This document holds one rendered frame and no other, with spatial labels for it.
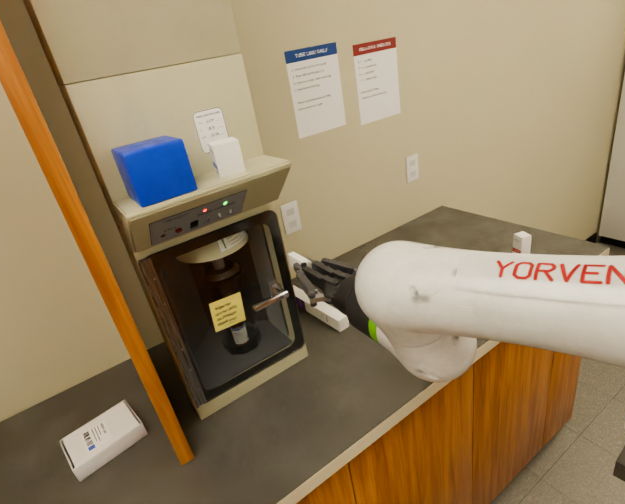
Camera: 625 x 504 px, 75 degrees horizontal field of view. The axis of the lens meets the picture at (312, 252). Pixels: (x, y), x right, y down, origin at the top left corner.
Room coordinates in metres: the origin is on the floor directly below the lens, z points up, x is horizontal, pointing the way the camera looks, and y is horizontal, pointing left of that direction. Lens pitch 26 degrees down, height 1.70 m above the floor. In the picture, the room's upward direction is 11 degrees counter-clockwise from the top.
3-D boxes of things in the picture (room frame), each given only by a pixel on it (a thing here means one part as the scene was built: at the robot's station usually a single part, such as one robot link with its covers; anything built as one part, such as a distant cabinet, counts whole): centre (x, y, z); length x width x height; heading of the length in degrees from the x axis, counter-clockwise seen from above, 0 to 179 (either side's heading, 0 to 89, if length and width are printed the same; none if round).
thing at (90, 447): (0.72, 0.57, 0.96); 0.16 x 0.12 x 0.04; 129
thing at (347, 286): (0.61, -0.05, 1.31); 0.09 x 0.08 x 0.07; 30
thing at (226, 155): (0.79, 0.13, 1.54); 0.05 x 0.05 x 0.06; 18
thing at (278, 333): (0.81, 0.20, 1.19); 0.30 x 0.01 x 0.40; 119
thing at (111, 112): (0.93, 0.26, 1.32); 0.32 x 0.25 x 0.77; 120
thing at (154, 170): (0.73, 0.24, 1.55); 0.10 x 0.10 x 0.09; 30
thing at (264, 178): (0.77, 0.17, 1.46); 0.32 x 0.11 x 0.10; 120
